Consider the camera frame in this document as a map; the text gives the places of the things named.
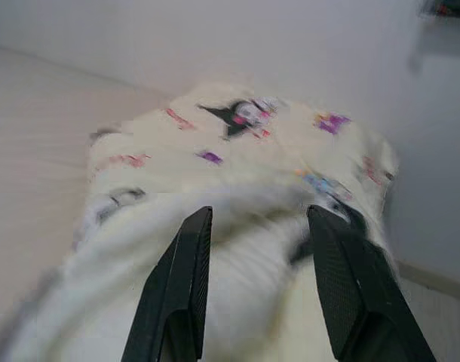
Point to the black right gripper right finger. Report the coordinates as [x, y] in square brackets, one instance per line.
[350, 286]

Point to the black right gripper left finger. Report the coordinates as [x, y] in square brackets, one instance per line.
[177, 286]

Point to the cream cartoon print blanket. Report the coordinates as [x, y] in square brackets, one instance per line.
[252, 166]

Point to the cream bed sheet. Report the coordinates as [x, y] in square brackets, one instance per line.
[34, 132]

